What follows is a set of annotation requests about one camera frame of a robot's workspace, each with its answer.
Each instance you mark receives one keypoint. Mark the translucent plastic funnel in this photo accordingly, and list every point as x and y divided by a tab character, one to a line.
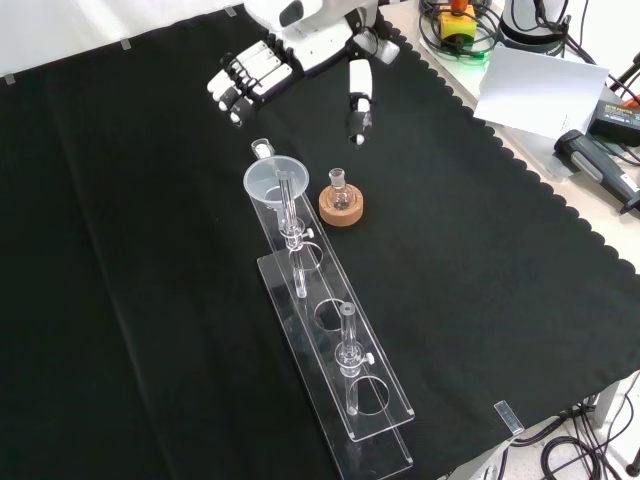
260	182

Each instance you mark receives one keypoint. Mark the pale board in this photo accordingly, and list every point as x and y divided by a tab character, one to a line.
540	90

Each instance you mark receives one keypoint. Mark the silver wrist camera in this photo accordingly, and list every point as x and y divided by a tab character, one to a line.
387	51

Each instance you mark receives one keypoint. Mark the clear acrylic funnel stand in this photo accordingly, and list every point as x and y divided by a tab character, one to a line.
320	287

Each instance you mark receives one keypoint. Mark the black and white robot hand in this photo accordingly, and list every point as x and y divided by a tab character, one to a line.
320	50

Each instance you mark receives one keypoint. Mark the glass weighing funnel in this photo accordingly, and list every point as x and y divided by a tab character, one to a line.
262	148

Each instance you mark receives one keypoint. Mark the black handheld device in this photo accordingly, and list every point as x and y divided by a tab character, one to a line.
590	162

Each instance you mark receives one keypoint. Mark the clear tape strip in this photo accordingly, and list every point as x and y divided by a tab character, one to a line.
508	416

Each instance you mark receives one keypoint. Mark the yellow stop button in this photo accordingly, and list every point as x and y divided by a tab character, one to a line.
456	25

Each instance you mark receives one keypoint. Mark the glass round-bottom flask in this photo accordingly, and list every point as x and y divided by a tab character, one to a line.
340	197

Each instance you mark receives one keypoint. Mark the black cloth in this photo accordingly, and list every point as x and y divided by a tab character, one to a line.
150	250

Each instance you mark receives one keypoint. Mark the black power adapter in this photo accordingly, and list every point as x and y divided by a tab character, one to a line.
617	120

